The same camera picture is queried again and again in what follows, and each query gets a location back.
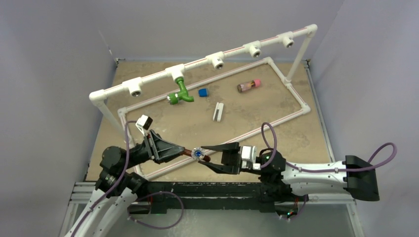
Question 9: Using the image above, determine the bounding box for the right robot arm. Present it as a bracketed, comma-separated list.
[199, 142, 380, 202]

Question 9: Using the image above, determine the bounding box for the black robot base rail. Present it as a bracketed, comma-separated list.
[136, 182, 307, 215]

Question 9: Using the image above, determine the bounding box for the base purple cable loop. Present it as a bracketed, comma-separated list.
[126, 190, 184, 229]

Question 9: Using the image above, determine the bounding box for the green plastic faucet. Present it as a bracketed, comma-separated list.
[167, 77, 195, 105]

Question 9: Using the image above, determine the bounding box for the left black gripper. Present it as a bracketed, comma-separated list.
[120, 129, 185, 171]

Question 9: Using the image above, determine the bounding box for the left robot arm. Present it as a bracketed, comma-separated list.
[66, 130, 186, 237]

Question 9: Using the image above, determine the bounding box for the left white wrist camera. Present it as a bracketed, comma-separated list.
[135, 115, 153, 135]

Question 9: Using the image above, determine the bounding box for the brown faucet with blue cap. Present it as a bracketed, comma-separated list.
[182, 147, 210, 162]

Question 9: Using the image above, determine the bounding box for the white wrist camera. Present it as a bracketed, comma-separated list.
[240, 146, 261, 170]
[135, 115, 153, 135]

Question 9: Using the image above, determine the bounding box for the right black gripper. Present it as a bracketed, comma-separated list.
[198, 143, 264, 176]

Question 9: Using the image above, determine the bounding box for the white PVC pipe frame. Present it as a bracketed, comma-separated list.
[89, 24, 319, 181]

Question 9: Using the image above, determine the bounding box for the white staple box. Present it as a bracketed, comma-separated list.
[212, 102, 224, 122]

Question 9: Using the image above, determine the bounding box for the blue paperclip box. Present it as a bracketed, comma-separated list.
[198, 88, 209, 97]

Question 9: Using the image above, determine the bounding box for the pink capped clip jar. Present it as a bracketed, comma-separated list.
[237, 79, 261, 93]

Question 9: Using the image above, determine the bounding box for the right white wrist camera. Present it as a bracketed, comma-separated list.
[240, 146, 261, 170]

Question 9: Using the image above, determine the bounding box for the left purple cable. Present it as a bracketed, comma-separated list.
[70, 120, 138, 237]

